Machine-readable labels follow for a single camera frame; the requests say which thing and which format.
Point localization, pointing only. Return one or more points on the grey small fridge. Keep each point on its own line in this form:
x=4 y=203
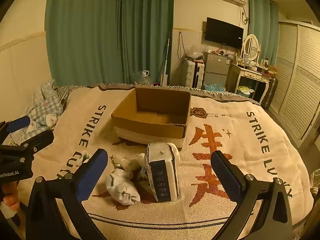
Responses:
x=216 y=65

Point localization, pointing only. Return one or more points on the large white cloth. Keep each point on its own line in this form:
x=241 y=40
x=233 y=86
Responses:
x=122 y=186

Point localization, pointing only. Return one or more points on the clear plastic bag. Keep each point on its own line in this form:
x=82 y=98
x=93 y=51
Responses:
x=198 y=52

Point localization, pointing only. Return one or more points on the white oval mirror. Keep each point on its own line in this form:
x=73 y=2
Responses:
x=251 y=46

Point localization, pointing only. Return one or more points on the large clear water bottle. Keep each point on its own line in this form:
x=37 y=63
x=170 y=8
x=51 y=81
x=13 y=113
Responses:
x=143 y=78

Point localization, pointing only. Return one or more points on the cream printed blanket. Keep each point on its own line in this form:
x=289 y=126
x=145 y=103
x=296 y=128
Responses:
x=237 y=140

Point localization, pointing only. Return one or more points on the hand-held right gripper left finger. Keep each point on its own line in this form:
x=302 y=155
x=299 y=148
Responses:
x=91 y=177

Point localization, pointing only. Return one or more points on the dark suitcase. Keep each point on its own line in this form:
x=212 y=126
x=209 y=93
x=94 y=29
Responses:
x=271 y=92

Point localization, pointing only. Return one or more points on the yellow bag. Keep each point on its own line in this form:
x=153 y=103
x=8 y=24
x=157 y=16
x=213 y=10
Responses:
x=243 y=90

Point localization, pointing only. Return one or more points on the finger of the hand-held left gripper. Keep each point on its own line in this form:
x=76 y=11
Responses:
x=37 y=140
x=17 y=124

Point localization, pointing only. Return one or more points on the checked bedding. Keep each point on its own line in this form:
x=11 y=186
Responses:
x=45 y=105

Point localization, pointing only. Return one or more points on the white suitcase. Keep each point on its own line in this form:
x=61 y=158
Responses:
x=195 y=73

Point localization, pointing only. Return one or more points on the person's left hand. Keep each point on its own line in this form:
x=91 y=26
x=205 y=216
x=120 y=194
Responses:
x=11 y=200

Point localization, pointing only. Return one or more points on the black wall television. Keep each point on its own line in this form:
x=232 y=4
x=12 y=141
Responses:
x=223 y=33

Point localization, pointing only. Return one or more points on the brown cardboard box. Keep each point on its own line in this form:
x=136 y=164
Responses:
x=150 y=120

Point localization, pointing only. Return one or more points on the blue and white tissue pack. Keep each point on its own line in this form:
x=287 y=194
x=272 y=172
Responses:
x=162 y=177

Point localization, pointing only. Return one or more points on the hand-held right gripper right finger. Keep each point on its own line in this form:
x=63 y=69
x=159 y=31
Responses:
x=226 y=176

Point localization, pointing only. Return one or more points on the blue plastic bag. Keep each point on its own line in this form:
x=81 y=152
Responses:
x=215 y=87

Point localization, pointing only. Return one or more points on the narrow green curtain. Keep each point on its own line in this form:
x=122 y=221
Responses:
x=262 y=25

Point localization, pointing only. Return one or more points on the white dressing table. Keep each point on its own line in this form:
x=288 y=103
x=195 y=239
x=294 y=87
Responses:
x=252 y=75

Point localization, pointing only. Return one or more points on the white pole stand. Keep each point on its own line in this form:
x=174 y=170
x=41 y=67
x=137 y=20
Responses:
x=166 y=62

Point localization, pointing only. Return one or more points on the wide green curtain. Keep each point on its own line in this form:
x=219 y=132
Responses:
x=100 y=30

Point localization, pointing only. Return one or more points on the white louvred wardrobe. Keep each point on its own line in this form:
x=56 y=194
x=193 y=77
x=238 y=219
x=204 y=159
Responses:
x=297 y=80

